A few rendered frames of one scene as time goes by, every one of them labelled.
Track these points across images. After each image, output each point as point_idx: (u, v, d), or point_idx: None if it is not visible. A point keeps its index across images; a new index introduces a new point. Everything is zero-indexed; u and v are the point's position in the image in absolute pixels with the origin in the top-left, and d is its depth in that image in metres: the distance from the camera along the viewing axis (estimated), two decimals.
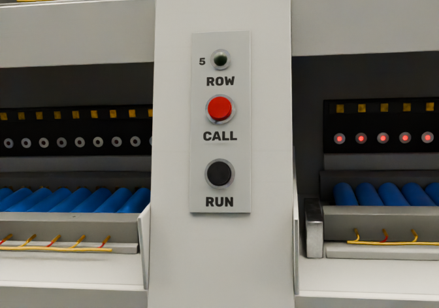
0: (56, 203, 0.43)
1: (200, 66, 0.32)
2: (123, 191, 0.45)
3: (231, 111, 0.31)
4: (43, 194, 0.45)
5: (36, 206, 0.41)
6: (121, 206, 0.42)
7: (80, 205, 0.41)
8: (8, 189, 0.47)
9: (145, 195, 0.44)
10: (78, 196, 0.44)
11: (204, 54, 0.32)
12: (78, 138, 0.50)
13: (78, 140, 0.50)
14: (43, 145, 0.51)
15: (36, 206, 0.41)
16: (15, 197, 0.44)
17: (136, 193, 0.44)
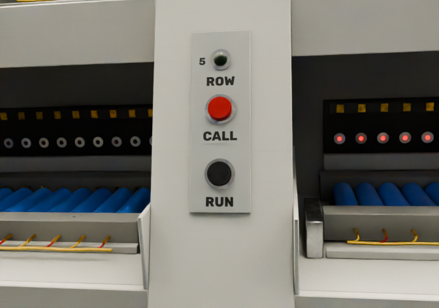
0: (56, 203, 0.43)
1: (200, 66, 0.32)
2: (123, 191, 0.45)
3: (231, 111, 0.31)
4: (43, 194, 0.45)
5: (36, 206, 0.41)
6: (121, 206, 0.42)
7: (80, 205, 0.41)
8: (8, 189, 0.47)
9: (145, 195, 0.44)
10: (78, 196, 0.44)
11: (204, 54, 0.32)
12: (78, 138, 0.50)
13: (78, 140, 0.50)
14: (43, 145, 0.51)
15: (36, 206, 0.41)
16: (15, 197, 0.44)
17: (136, 193, 0.44)
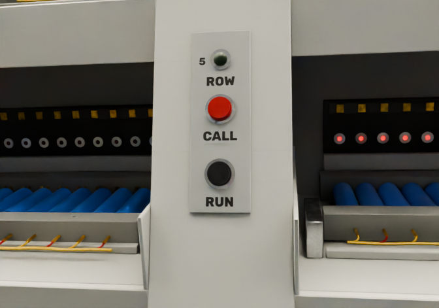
0: (56, 203, 0.43)
1: (200, 66, 0.32)
2: (123, 191, 0.45)
3: (231, 111, 0.31)
4: (43, 194, 0.45)
5: (36, 206, 0.41)
6: (121, 206, 0.42)
7: (80, 205, 0.41)
8: (8, 189, 0.47)
9: (145, 195, 0.44)
10: (78, 196, 0.44)
11: (204, 54, 0.32)
12: (78, 138, 0.50)
13: (78, 140, 0.50)
14: (43, 145, 0.51)
15: (36, 206, 0.41)
16: (15, 197, 0.44)
17: (136, 193, 0.44)
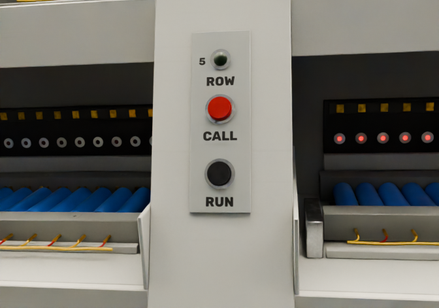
0: (56, 203, 0.43)
1: (200, 66, 0.32)
2: (123, 190, 0.45)
3: (231, 111, 0.31)
4: (43, 194, 0.45)
5: (36, 206, 0.41)
6: (121, 205, 0.43)
7: (80, 204, 0.41)
8: (8, 189, 0.47)
9: (145, 195, 0.44)
10: (78, 195, 0.44)
11: (204, 54, 0.32)
12: (78, 138, 0.50)
13: (78, 140, 0.50)
14: (43, 145, 0.51)
15: (36, 206, 0.41)
16: (15, 197, 0.44)
17: (136, 193, 0.44)
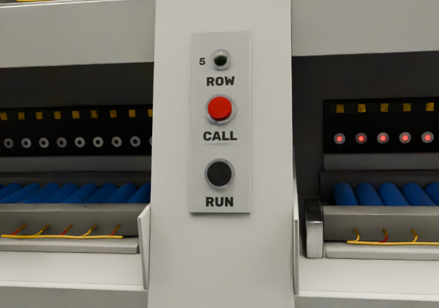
0: (64, 197, 0.45)
1: (200, 66, 0.32)
2: (128, 186, 0.46)
3: (231, 111, 0.31)
4: (51, 189, 0.47)
5: (45, 200, 0.43)
6: (127, 199, 0.44)
7: (87, 199, 0.43)
8: (17, 184, 0.48)
9: (149, 189, 0.45)
10: (85, 190, 0.46)
11: (204, 54, 0.32)
12: (78, 138, 0.50)
13: (78, 140, 0.50)
14: (43, 145, 0.51)
15: (44, 200, 0.43)
16: (24, 192, 0.46)
17: (141, 188, 0.45)
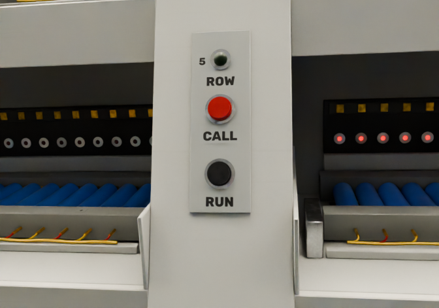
0: (64, 198, 0.45)
1: (200, 66, 0.32)
2: (128, 186, 0.46)
3: (231, 111, 0.31)
4: (51, 189, 0.47)
5: (45, 201, 0.43)
6: (127, 201, 0.44)
7: (87, 199, 0.42)
8: (17, 185, 0.48)
9: (149, 191, 0.45)
10: (85, 191, 0.45)
11: (204, 54, 0.32)
12: (78, 138, 0.50)
13: (78, 140, 0.50)
14: (43, 145, 0.51)
15: (44, 201, 0.43)
16: (24, 192, 0.46)
17: (140, 189, 0.45)
